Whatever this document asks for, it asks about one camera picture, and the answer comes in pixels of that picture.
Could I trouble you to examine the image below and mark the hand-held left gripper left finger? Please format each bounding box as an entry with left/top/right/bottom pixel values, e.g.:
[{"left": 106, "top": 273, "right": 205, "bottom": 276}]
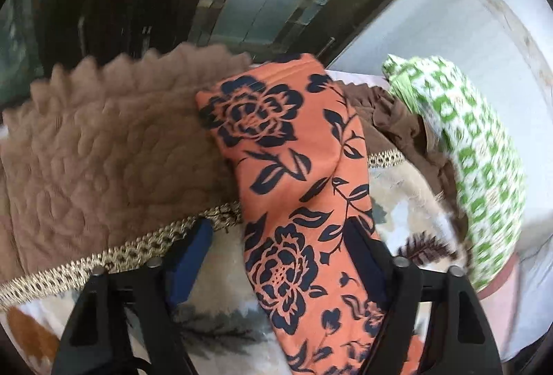
[{"left": 51, "top": 219, "right": 215, "bottom": 375}]

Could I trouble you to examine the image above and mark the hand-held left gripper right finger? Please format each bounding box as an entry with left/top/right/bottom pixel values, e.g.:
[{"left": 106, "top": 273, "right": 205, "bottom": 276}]
[{"left": 345, "top": 218, "right": 504, "bottom": 375}]

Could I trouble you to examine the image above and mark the orange floral cloth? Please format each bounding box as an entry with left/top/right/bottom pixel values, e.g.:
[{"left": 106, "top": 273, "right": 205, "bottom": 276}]
[{"left": 195, "top": 53, "right": 426, "bottom": 375}]

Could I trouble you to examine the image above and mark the leaf print bedsheet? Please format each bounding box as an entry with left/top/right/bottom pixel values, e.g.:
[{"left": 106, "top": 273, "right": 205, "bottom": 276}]
[{"left": 0, "top": 150, "right": 476, "bottom": 375}]

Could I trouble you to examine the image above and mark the brown quilted blanket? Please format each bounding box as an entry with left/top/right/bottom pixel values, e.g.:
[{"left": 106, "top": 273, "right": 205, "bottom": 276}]
[{"left": 0, "top": 43, "right": 255, "bottom": 307}]

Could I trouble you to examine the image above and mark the dark brown cloth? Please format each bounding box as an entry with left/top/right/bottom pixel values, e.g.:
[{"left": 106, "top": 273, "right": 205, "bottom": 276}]
[{"left": 337, "top": 81, "right": 459, "bottom": 229}]

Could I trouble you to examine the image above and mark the green white patterned pillow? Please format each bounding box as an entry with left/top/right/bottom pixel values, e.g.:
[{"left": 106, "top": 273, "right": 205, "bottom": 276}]
[{"left": 381, "top": 54, "right": 528, "bottom": 293}]

